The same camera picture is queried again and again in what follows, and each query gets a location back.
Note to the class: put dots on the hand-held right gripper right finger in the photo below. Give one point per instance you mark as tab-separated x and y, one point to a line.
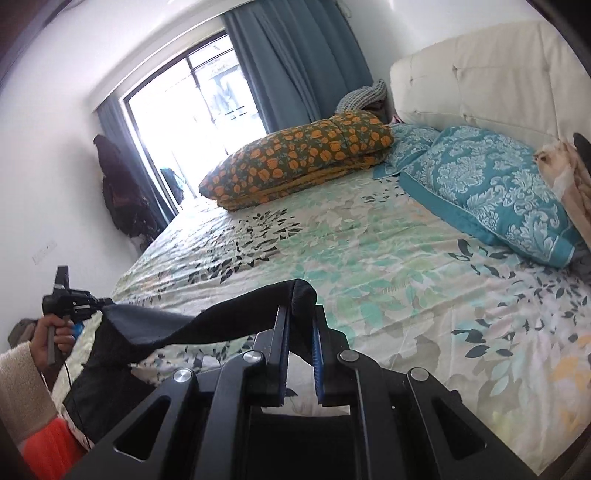
318	369

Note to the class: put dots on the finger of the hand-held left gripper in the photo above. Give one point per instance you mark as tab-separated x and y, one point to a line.
101	303

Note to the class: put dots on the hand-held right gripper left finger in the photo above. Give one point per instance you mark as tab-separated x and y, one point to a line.
283	364

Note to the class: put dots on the black pants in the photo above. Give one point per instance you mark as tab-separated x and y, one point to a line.
207	327

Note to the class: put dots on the person's left forearm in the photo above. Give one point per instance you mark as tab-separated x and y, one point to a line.
23	387

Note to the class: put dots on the person's left hand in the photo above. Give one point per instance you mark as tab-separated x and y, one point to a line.
41	339

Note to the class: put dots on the dark hanging clothes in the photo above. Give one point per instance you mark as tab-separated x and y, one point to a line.
122	189

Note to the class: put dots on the bed with floral sheet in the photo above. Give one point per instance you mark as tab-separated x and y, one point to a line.
369	258

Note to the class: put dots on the dark blue bag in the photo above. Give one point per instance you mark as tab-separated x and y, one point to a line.
171	184

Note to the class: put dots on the orange fleece garment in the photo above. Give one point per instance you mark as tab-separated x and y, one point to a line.
51	443

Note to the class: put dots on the narrow blue curtain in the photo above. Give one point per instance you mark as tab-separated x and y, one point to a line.
138	161

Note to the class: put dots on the glass sliding door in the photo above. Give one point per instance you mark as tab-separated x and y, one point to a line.
184	115

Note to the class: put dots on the orange flowered pillow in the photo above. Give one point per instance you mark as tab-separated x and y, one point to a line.
300	152

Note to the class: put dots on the small teal patterned pillow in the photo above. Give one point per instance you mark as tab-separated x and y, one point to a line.
408	143

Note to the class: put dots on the large teal patterned pillow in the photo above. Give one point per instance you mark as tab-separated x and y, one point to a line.
489	184

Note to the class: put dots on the grey knit cloth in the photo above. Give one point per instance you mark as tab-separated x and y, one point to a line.
362	94

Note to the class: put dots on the wide blue curtain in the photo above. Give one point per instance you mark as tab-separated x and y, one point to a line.
295	60

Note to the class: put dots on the beige cloth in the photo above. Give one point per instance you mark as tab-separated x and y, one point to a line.
565	175

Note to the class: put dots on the cream padded headboard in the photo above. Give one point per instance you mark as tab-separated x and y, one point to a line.
485	78

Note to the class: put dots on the black object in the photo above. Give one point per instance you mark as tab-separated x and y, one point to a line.
584	152

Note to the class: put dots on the white wall socket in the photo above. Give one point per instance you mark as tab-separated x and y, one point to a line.
44	251

